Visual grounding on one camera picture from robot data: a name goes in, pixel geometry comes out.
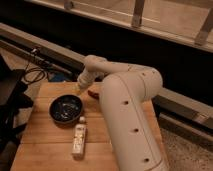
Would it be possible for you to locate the brown wooden piece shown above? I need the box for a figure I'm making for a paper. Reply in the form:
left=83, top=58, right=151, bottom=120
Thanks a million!
left=88, top=90, right=99, bottom=100

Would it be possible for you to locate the white tube bottle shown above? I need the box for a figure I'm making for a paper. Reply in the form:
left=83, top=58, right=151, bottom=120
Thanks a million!
left=72, top=116, right=87, bottom=159

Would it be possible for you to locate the black cable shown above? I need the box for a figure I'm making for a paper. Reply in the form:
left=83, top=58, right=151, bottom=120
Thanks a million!
left=22, top=48, right=51, bottom=84

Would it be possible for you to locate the blue object on floor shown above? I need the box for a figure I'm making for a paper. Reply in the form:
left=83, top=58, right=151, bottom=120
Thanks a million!
left=50, top=73, right=67, bottom=82

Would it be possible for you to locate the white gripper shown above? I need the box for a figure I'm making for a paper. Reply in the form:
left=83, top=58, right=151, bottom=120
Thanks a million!
left=75, top=69, right=98, bottom=95

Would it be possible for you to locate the black chair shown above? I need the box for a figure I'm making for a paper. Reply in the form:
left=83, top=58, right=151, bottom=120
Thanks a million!
left=0, top=54, right=33, bottom=154

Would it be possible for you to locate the dark ceramic bowl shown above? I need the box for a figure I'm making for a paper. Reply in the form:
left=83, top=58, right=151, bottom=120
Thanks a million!
left=49, top=95, right=83, bottom=124

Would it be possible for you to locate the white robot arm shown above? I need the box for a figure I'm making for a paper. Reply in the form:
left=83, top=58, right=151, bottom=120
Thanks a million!
left=77, top=55, right=169, bottom=171

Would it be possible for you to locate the wooden window frame rail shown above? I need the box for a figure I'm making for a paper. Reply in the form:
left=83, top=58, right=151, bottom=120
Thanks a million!
left=26, top=0, right=213, bottom=53

